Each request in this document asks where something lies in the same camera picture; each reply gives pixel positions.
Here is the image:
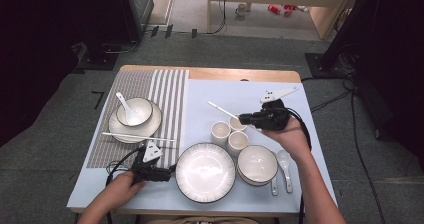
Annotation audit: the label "single white chopstick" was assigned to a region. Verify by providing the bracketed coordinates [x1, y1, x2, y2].
[101, 131, 177, 143]
[207, 100, 264, 132]

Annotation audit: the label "person's beige trousers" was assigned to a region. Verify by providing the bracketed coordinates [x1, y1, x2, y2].
[138, 215, 278, 224]

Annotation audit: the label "black stand base plate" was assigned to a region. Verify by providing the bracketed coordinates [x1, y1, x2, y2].
[77, 52, 120, 72]
[304, 52, 354, 81]

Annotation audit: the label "white ribbed plate dark rim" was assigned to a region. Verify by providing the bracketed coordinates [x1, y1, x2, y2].
[107, 98, 163, 144]
[174, 142, 237, 204]

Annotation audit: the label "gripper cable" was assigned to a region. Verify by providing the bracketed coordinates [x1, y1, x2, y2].
[285, 107, 314, 152]
[105, 145, 145, 187]

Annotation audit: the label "white ceramic cup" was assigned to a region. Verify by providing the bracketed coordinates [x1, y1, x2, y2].
[227, 130, 250, 158]
[228, 115, 248, 133]
[210, 120, 232, 148]

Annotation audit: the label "grey striped placemat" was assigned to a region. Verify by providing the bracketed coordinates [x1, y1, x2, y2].
[86, 69, 190, 169]

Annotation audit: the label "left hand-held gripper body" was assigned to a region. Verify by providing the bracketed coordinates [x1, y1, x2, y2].
[131, 140, 170, 186]

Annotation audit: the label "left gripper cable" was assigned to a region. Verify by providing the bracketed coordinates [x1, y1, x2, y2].
[105, 145, 145, 187]

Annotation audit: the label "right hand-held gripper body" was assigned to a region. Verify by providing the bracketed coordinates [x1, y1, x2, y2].
[255, 87, 299, 132]

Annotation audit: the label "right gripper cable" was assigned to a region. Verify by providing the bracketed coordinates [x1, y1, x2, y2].
[285, 107, 314, 152]

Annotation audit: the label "long black floor cable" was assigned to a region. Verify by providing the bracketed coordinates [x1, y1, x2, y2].
[349, 83, 388, 224]

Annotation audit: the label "dark curtain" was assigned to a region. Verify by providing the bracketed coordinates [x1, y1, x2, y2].
[0, 0, 91, 148]
[353, 0, 424, 173]

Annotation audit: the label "person's left hand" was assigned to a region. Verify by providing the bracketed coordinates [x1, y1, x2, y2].
[106, 170, 147, 206]

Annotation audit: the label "black slanted stand pole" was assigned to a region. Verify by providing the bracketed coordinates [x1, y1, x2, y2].
[321, 0, 384, 70]

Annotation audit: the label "person's right hand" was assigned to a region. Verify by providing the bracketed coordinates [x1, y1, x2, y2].
[262, 117, 312, 162]

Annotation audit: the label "pale small floor object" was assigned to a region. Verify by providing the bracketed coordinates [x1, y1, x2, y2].
[234, 2, 253, 18]

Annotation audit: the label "red floor object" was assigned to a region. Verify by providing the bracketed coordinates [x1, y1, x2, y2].
[282, 4, 297, 18]
[266, 3, 282, 16]

